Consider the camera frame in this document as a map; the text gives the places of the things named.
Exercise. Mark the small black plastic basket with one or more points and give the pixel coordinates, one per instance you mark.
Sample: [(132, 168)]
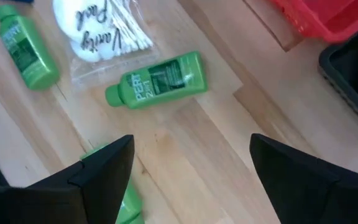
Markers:
[(350, 77)]

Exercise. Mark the green shampoo bottle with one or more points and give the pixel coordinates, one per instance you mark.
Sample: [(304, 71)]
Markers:
[(132, 205), (160, 81), (26, 49)]

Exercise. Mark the red plastic basket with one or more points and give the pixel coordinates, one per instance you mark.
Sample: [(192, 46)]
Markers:
[(331, 15)]

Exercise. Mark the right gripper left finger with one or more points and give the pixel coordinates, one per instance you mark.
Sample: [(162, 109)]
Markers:
[(107, 174)]

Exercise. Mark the clear vanity pack bag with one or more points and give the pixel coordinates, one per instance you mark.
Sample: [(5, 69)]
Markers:
[(95, 28)]

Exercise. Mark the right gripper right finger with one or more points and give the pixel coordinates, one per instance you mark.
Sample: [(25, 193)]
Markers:
[(297, 193)]

